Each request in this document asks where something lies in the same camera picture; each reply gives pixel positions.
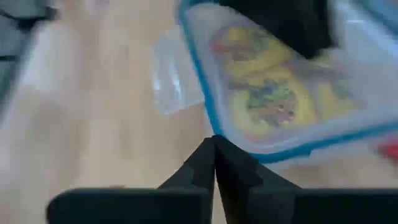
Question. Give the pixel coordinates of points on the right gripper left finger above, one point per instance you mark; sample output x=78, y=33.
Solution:
x=140, y=208

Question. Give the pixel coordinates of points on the long red candy packet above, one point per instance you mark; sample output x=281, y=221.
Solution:
x=388, y=150

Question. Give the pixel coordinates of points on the yellow candy packet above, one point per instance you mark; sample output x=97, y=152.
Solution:
x=270, y=105
x=339, y=96
x=252, y=53

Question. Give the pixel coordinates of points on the small clear plastic container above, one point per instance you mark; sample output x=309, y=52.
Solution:
x=351, y=152

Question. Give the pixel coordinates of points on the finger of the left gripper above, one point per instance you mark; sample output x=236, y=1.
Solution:
x=311, y=25
x=264, y=15

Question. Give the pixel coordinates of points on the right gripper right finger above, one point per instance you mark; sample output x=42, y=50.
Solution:
x=295, y=208

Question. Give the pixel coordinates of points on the small teal-rimmed clear lid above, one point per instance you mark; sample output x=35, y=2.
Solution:
x=175, y=81

